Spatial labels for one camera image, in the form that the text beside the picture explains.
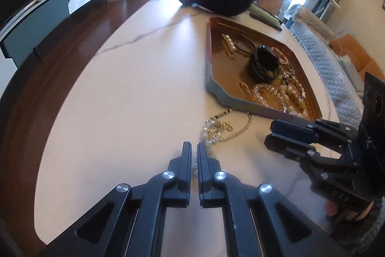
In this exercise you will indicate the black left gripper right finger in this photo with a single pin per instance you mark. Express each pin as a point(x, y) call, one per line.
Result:
point(259, 220)

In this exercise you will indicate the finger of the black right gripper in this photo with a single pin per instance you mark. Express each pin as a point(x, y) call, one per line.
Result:
point(300, 152)
point(303, 128)

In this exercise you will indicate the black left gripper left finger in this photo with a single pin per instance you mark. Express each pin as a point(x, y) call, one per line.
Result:
point(129, 220)

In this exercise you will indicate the green black bangle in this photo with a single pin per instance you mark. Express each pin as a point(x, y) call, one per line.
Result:
point(263, 65)

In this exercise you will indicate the person's right hand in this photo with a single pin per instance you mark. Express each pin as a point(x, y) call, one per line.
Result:
point(336, 213)

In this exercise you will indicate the grey quilted sofa cover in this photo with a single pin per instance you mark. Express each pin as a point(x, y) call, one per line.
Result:
point(314, 37)

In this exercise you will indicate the golden metal tray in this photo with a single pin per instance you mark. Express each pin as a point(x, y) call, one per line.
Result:
point(287, 97)

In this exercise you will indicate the pearl gold hair clip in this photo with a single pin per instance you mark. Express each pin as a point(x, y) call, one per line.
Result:
point(229, 46)

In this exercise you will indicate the black remote control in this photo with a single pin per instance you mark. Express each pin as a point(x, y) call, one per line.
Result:
point(266, 21)

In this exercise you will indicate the white grey tv cabinet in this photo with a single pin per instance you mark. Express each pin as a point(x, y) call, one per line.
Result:
point(32, 24)

